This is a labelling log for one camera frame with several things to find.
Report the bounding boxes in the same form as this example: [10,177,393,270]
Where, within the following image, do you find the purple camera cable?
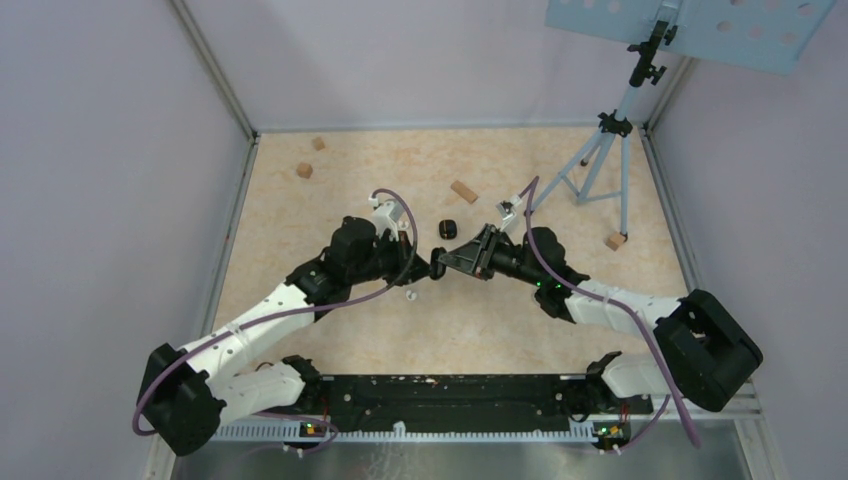
[516,175,704,453]
[131,188,420,458]

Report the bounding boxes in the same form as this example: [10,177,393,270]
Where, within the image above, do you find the long wooden block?
[450,180,479,204]

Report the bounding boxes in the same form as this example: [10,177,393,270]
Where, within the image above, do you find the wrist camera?
[370,198,411,241]
[496,200,521,231]

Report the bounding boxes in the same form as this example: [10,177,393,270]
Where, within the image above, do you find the black oval charging case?
[429,247,447,281]

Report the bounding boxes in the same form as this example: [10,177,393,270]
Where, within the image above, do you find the light blue perforated panel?
[545,0,836,75]

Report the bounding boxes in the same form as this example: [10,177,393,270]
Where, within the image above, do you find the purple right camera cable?
[516,175,704,453]

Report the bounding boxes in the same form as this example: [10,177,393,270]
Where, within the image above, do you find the black case with gold band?
[438,219,458,240]

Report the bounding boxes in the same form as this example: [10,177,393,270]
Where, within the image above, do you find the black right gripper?
[439,224,544,287]

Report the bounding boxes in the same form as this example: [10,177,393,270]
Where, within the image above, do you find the light blue tripod stand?
[531,20,677,239]

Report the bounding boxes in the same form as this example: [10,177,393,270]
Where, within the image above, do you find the wooden cube left side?
[296,162,314,179]

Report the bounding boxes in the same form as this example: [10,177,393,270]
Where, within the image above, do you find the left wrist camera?
[370,198,411,241]

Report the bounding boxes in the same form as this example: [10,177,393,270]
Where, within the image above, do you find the wooden cube near corner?
[312,136,326,151]

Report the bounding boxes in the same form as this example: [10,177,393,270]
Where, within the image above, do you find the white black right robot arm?
[431,224,764,412]

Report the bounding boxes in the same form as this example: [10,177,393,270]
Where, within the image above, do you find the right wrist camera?
[496,200,521,231]

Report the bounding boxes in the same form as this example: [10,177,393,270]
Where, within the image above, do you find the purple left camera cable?
[131,188,420,458]

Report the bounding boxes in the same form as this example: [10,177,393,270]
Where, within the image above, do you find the white slotted cable duct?
[212,419,597,443]

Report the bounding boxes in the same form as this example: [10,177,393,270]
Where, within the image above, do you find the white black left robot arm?
[131,216,426,456]

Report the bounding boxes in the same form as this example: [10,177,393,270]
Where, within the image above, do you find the wooden block under tripod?
[605,232,628,251]

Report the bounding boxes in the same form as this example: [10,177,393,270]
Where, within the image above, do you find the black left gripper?
[349,230,434,287]

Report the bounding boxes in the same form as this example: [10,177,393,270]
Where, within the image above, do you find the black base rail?
[273,374,654,434]

